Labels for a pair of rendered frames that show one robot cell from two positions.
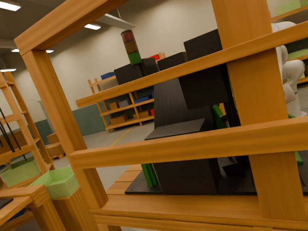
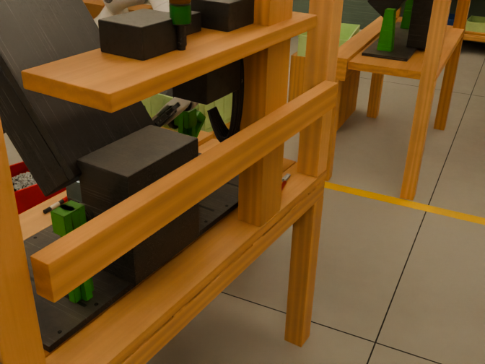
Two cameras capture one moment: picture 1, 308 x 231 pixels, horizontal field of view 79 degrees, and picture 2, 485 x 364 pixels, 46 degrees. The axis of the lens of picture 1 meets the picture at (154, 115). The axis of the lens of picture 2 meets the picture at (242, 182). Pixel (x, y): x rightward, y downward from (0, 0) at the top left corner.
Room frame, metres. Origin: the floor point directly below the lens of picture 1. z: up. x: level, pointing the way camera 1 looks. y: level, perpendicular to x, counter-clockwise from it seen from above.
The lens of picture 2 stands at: (0.60, 1.34, 1.90)
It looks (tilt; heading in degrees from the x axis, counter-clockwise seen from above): 28 degrees down; 273
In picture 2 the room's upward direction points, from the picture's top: 1 degrees clockwise
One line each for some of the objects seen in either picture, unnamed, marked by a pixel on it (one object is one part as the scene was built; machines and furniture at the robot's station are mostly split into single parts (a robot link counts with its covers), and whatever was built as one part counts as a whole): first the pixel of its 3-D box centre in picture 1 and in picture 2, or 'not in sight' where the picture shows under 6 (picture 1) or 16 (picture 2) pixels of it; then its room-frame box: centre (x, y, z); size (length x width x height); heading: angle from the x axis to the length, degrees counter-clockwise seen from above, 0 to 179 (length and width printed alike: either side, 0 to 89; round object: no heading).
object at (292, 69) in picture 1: (290, 77); not in sight; (1.33, -1.03, 1.22); 0.19 x 0.12 x 0.24; 49
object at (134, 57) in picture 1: (135, 58); (180, 14); (0.82, 0.00, 1.62); 0.05 x 0.05 x 0.05
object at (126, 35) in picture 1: (128, 37); not in sight; (0.82, 0.00, 1.71); 0.05 x 0.05 x 0.04
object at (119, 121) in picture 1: (133, 96); not in sight; (6.94, 0.49, 1.10); 3.01 x 0.55 x 2.20; 68
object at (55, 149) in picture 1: (59, 143); not in sight; (6.50, 3.47, 0.37); 1.20 x 0.80 x 0.74; 166
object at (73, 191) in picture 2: not in sight; (78, 199); (1.21, -0.25, 0.97); 0.10 x 0.02 x 0.14; 152
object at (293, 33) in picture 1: (171, 73); (197, 45); (0.80, -0.12, 1.52); 0.90 x 0.25 x 0.04; 62
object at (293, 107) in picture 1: (289, 105); not in sight; (1.36, -1.01, 1.00); 0.19 x 0.19 x 0.18
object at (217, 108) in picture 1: (217, 121); not in sight; (1.05, -0.34, 1.17); 0.13 x 0.12 x 0.20; 62
